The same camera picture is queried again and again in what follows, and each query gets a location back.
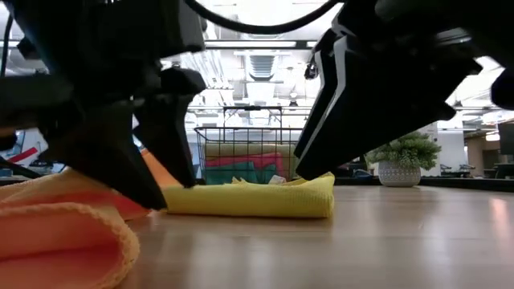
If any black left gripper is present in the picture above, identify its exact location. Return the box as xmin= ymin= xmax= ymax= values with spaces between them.
xmin=0 ymin=0 xmax=208 ymax=211

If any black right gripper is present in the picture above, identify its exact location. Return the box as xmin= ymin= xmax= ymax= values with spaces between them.
xmin=293 ymin=0 xmax=514 ymax=181

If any teal microfiber towel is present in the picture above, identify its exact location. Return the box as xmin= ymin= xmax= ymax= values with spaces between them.
xmin=203 ymin=161 xmax=279 ymax=186

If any pink microfiber towel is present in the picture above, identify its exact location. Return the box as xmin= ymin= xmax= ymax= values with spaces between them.
xmin=205 ymin=151 xmax=285 ymax=170

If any green microfiber towel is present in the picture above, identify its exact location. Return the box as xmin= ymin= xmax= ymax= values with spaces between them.
xmin=204 ymin=142 xmax=300 ymax=180

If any yellow microfiber towel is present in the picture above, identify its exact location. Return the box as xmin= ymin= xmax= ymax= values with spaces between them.
xmin=161 ymin=171 xmax=337 ymax=220

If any orange microfiber towel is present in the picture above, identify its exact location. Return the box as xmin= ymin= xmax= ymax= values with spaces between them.
xmin=139 ymin=148 xmax=185 ymax=190
xmin=0 ymin=167 xmax=153 ymax=289

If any green plant in white pot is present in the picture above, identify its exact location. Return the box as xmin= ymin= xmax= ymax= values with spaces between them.
xmin=364 ymin=130 xmax=443 ymax=189

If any red flat strip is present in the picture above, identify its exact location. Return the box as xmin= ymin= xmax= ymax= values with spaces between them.
xmin=6 ymin=146 xmax=40 ymax=165

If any dark computer monitor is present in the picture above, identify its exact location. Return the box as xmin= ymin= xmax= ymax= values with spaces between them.
xmin=497 ymin=121 xmax=514 ymax=156

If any black hanging camera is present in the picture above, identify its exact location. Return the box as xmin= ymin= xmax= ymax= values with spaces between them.
xmin=304 ymin=59 xmax=322 ymax=81

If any black metal frame stand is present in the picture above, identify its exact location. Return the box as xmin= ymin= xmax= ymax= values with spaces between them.
xmin=222 ymin=105 xmax=283 ymax=129

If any black wire basket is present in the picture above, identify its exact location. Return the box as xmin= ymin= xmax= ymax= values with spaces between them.
xmin=194 ymin=126 xmax=308 ymax=186

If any black aluminium table frame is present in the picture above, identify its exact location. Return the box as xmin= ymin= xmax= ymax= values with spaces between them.
xmin=332 ymin=175 xmax=514 ymax=193

